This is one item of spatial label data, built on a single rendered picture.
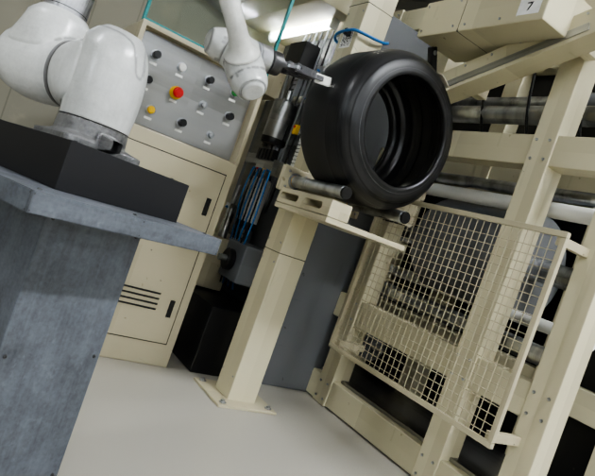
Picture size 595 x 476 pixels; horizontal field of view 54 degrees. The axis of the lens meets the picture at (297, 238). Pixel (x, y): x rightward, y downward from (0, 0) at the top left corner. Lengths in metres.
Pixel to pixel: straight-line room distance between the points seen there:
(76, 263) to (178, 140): 1.20
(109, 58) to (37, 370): 0.67
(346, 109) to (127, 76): 0.83
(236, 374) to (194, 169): 0.83
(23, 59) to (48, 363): 0.67
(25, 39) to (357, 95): 0.99
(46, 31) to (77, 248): 0.50
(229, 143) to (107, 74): 1.22
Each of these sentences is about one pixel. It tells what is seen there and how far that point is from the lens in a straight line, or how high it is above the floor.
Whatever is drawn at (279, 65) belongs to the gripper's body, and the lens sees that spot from 1.89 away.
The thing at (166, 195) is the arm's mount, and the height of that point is 0.71.
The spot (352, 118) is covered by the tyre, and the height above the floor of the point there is 1.13.
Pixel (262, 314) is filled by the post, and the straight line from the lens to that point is 2.32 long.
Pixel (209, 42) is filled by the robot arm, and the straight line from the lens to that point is 1.81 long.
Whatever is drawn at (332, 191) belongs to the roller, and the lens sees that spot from 1.97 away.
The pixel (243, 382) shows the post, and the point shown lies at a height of 0.09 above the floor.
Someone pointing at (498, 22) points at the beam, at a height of 1.65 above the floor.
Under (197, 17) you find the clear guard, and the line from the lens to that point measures 2.44.
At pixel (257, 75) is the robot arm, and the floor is 1.09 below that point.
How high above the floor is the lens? 0.74
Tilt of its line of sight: 1 degrees down
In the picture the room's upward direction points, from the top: 20 degrees clockwise
